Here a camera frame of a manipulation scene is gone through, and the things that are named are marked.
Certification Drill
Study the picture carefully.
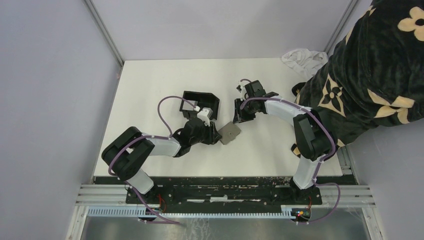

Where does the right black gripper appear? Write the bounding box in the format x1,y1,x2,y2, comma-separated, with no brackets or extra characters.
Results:
232,98,256,124

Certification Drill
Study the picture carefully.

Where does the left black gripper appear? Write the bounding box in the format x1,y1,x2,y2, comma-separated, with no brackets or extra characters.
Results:
190,120,222,146

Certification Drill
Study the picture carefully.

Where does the grey leather card holder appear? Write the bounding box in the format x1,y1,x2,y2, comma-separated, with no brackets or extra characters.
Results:
218,121,242,145

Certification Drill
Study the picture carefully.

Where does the black plastic card box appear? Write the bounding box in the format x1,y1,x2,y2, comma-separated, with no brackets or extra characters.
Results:
179,90,220,121

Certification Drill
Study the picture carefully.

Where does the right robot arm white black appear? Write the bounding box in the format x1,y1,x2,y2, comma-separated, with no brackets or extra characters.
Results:
233,79,337,204

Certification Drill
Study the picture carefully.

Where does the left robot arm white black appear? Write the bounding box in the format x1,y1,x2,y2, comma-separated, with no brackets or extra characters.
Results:
100,117,222,204

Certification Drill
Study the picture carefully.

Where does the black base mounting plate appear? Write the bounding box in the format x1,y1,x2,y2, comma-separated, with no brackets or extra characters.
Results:
93,176,357,215

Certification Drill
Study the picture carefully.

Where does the white crumpled cloth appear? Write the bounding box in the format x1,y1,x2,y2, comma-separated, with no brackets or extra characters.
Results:
280,48,329,80

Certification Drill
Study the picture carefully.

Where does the black floral plush blanket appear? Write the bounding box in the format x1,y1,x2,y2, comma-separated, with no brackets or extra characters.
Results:
292,0,424,148

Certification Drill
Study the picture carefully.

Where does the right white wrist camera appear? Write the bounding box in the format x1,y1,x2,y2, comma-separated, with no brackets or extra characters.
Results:
236,82,248,101

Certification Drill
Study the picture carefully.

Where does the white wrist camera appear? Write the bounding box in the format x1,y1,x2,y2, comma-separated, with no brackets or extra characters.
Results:
193,106,213,127
236,82,248,101

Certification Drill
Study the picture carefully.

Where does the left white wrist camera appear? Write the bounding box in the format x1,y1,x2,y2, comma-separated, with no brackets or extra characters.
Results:
193,106,213,127

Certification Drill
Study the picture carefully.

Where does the aluminium frame rail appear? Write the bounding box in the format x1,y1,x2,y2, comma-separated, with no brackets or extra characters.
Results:
76,145,377,209

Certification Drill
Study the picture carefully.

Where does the grey slotted cable duct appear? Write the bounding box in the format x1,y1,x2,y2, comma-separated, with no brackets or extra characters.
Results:
87,206,295,220

